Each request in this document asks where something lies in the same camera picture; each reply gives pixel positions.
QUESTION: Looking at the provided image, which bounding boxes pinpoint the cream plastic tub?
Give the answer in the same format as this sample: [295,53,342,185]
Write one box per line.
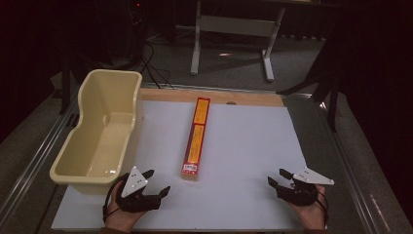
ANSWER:
[49,68,144,195]

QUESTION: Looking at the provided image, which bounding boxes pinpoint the person's left hand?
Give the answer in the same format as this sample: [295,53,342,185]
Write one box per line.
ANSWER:
[104,180,148,234]

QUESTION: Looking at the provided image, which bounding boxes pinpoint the black stand legs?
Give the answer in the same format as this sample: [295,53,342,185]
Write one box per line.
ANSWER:
[276,32,345,133]

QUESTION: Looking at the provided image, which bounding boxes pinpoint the person's right hand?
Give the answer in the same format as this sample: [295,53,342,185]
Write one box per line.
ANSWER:
[285,184,327,231]

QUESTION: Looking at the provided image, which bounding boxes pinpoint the black cables on floor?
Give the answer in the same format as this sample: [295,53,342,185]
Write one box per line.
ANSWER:
[128,0,174,90]

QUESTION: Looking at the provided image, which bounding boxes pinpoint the white metal table frame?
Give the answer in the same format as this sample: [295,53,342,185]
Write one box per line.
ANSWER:
[190,0,286,83]

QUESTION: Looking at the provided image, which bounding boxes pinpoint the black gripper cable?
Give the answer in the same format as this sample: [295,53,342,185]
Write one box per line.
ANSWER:
[101,173,131,224]
[316,190,329,227]

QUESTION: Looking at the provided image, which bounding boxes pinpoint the long red and orange box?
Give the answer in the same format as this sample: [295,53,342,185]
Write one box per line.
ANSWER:
[180,97,211,181]

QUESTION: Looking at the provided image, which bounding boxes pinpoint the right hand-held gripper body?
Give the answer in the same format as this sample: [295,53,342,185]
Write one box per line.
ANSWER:
[278,166,335,207]

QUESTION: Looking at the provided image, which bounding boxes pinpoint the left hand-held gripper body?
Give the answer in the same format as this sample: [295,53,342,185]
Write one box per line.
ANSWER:
[115,166,163,215]

